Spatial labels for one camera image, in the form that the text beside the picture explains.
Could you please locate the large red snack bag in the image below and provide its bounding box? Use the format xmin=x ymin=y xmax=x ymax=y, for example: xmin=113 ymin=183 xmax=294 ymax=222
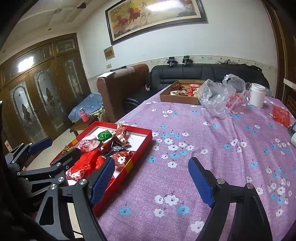
xmin=66 ymin=148 xmax=105 ymax=182

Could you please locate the white red snack packet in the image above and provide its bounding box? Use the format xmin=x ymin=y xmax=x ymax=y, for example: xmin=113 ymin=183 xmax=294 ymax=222
xmin=77 ymin=138 xmax=103 ymax=153

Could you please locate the dark chocolate snack packet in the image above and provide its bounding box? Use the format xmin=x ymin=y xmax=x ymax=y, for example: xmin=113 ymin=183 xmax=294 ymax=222
xmin=108 ymin=141 xmax=127 ymax=155

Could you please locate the green candy wrapper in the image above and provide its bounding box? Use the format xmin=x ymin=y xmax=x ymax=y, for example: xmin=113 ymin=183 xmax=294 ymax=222
xmin=97 ymin=130 xmax=113 ymax=142

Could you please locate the red shallow gift box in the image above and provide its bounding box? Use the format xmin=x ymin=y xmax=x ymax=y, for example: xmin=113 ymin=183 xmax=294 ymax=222
xmin=51 ymin=121 xmax=152 ymax=215

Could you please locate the small wooden stool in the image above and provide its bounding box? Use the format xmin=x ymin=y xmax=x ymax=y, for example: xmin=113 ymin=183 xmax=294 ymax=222
xmin=70 ymin=115 xmax=98 ymax=137

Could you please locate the wooden glass-door cabinet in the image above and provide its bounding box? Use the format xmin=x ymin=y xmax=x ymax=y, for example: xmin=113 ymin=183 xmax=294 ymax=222
xmin=1 ymin=33 xmax=90 ymax=148

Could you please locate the pink water bottle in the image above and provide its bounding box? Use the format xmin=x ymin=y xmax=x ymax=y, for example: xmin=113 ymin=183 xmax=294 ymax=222
xmin=79 ymin=108 xmax=89 ymax=123

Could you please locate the purple floral tablecloth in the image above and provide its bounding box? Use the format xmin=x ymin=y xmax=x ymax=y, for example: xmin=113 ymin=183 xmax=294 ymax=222
xmin=98 ymin=94 xmax=295 ymax=240

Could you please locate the blue cloth pile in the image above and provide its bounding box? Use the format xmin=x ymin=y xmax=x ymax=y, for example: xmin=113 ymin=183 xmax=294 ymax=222
xmin=68 ymin=92 xmax=103 ymax=123

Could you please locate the red packet on table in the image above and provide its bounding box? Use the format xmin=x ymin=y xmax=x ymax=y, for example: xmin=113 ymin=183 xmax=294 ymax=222
xmin=272 ymin=105 xmax=290 ymax=128

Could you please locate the brown armchair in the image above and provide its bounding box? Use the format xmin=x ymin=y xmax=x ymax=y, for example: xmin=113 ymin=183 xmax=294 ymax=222
xmin=96 ymin=64 xmax=149 ymax=123

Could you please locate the clear plastic bag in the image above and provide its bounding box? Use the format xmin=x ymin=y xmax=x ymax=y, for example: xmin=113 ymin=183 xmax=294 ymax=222
xmin=197 ymin=74 xmax=246 ymax=117

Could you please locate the white plastic cup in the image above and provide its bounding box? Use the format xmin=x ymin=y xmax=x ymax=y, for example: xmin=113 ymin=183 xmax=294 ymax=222
xmin=246 ymin=82 xmax=266 ymax=108

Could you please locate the black leather sofa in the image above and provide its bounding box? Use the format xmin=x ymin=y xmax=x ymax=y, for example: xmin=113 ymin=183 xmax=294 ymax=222
xmin=122 ymin=63 xmax=269 ymax=113

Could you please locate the brown cardboard snack tray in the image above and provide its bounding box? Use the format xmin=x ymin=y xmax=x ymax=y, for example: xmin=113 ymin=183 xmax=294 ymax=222
xmin=159 ymin=79 xmax=204 ymax=105

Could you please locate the framed horse painting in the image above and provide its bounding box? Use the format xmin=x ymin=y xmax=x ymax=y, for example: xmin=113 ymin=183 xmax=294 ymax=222
xmin=105 ymin=0 xmax=207 ymax=45

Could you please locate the small framed wall certificate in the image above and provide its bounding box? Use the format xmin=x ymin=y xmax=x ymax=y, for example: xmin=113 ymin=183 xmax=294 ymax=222
xmin=103 ymin=46 xmax=115 ymax=61

